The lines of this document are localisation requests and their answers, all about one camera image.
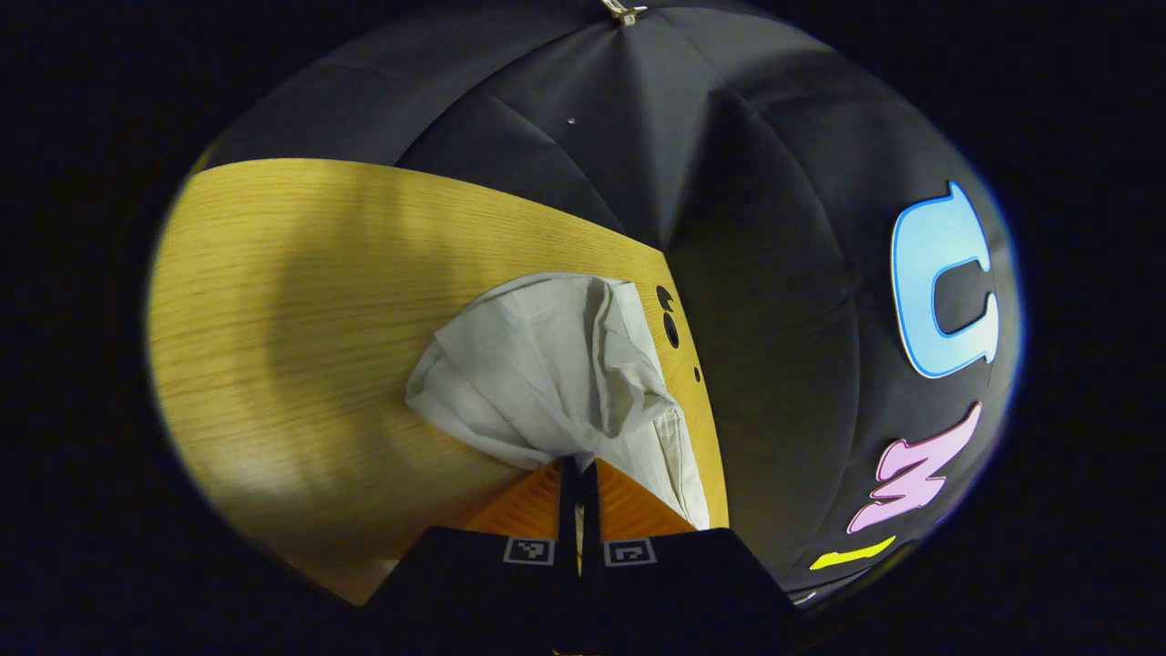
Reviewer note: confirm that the white jeans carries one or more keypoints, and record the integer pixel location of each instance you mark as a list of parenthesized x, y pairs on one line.
[(537, 364)]

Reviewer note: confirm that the white clip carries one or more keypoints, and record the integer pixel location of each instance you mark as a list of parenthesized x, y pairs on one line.
[(624, 11)]

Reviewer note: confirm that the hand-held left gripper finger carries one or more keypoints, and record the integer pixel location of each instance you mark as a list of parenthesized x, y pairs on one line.
[(569, 510), (590, 510)]

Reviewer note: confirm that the black backdrop cloth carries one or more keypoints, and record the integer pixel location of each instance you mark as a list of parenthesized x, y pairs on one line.
[(774, 228)]

